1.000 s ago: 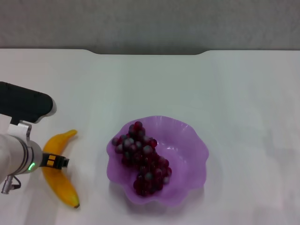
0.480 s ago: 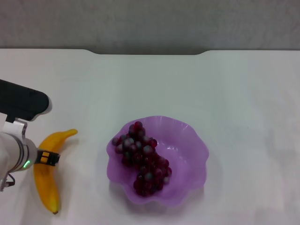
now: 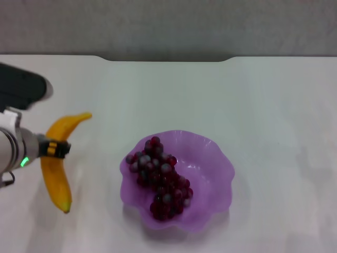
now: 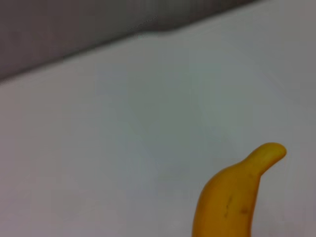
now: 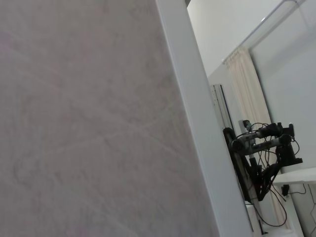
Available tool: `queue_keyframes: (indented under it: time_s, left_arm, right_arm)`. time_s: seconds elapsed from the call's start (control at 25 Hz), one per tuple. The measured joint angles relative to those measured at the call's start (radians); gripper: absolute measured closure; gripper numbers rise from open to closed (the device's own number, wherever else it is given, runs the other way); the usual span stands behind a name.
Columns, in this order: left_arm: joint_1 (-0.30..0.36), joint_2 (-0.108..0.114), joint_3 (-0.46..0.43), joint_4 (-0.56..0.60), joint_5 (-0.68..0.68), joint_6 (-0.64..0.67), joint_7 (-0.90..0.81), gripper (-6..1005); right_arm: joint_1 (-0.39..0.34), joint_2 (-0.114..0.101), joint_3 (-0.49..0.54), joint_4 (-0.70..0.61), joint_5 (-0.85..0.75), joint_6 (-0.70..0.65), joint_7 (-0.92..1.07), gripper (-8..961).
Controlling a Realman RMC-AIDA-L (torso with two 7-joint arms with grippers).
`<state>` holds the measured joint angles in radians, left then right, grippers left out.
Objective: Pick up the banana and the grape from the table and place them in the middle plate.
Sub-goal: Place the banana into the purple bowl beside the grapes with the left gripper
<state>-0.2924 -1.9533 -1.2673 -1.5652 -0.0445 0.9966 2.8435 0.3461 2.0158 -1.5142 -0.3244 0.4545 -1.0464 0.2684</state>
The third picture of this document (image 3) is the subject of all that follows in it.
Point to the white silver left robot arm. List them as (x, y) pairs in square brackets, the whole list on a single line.
[(10, 153)]

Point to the dark red grape bunch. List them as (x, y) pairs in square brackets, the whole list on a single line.
[(158, 179)]

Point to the purple translucent wavy bowl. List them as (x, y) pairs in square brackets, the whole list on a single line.
[(210, 171)]

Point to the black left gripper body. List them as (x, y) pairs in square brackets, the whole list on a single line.
[(59, 149)]

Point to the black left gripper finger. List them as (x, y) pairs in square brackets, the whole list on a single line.
[(68, 148)]

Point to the yellow banana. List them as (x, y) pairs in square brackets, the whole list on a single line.
[(56, 179)]

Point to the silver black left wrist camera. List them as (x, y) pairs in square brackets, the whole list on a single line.
[(21, 84)]

